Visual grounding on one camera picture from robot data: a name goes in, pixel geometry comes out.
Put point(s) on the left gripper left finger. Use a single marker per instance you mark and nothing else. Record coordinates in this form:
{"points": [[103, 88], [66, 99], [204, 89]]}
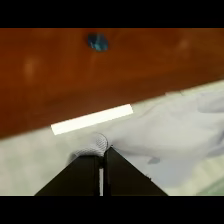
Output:
{"points": [[78, 179]]}

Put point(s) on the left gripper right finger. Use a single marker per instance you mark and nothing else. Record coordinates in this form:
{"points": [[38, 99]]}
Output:
{"points": [[128, 176]]}

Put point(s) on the pale blue shirt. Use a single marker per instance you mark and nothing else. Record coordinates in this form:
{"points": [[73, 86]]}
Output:
{"points": [[166, 133]]}

